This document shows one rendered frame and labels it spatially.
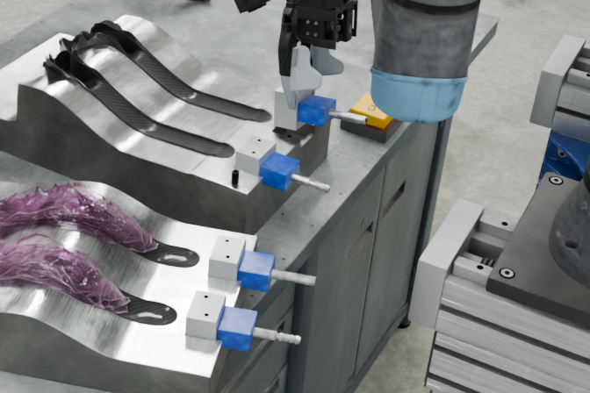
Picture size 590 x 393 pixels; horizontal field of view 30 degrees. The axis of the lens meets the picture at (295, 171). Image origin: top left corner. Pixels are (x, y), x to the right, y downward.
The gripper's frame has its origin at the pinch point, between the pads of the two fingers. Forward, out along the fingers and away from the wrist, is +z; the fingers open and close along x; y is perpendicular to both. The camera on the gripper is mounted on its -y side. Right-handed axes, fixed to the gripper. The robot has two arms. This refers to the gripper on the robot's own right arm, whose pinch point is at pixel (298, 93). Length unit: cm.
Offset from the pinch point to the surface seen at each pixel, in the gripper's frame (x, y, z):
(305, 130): 3.0, -0.1, 6.7
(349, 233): 25.0, -1.9, 34.2
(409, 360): 67, -4, 86
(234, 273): -29.1, 6.4, 12.9
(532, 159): 162, -4, 73
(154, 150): -14.9, -14.4, 6.2
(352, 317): 36, -5, 58
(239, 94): 4.4, -12.0, 3.7
